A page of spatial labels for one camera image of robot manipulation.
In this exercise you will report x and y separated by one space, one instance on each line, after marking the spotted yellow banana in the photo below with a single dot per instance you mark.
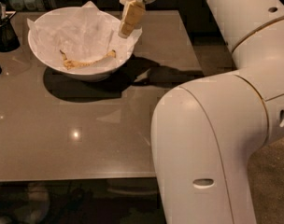
71 64

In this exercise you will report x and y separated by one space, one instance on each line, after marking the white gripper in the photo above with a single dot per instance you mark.
133 13

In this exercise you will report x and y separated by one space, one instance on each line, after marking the white ceramic bowl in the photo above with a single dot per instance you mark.
45 58

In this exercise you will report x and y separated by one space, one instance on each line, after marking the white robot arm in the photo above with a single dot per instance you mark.
204 131

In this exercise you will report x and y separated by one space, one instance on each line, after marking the dark wire utensil holder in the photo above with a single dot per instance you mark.
8 38

